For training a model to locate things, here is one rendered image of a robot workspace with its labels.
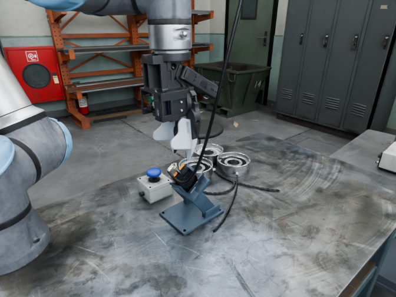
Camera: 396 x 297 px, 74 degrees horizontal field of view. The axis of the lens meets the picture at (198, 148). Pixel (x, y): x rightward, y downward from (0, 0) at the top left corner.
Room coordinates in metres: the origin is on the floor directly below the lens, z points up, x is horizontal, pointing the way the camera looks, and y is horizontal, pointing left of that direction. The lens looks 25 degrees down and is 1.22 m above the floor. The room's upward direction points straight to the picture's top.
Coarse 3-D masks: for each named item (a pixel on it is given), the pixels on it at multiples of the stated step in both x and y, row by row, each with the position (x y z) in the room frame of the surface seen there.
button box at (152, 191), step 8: (144, 176) 0.63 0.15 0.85; (160, 176) 0.63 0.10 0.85; (144, 184) 0.59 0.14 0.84; (152, 184) 0.59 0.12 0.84; (160, 184) 0.59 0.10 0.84; (168, 184) 0.61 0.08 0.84; (144, 192) 0.59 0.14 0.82; (152, 192) 0.57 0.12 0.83; (160, 192) 0.59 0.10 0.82; (168, 192) 0.60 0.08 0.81; (152, 200) 0.57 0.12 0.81
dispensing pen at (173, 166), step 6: (168, 168) 0.49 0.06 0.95; (174, 168) 0.49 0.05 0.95; (186, 168) 0.51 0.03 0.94; (180, 174) 0.51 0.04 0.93; (186, 174) 0.51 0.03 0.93; (174, 180) 0.50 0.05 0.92; (180, 180) 0.50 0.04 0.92; (192, 180) 0.52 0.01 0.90; (186, 186) 0.51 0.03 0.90; (192, 186) 0.52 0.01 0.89
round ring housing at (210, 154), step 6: (198, 144) 0.86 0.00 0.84; (210, 144) 0.87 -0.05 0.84; (216, 144) 0.86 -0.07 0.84; (210, 150) 0.84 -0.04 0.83; (222, 150) 0.81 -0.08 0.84; (198, 156) 0.78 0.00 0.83; (204, 156) 0.77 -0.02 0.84; (210, 156) 0.77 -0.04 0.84; (216, 156) 0.78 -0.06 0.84; (216, 162) 0.79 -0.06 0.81
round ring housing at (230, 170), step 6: (222, 156) 0.79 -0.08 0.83; (228, 156) 0.79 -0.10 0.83; (234, 156) 0.79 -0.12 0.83; (240, 156) 0.79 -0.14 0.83; (246, 156) 0.77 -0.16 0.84; (228, 162) 0.77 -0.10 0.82; (234, 162) 0.77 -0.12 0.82; (240, 162) 0.75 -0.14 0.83; (246, 162) 0.75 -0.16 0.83; (222, 168) 0.72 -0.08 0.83; (228, 168) 0.70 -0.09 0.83; (234, 168) 0.70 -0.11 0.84; (240, 168) 0.70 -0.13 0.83; (246, 168) 0.71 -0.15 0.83; (228, 174) 0.71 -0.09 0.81; (234, 174) 0.71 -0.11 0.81; (240, 174) 0.71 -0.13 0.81
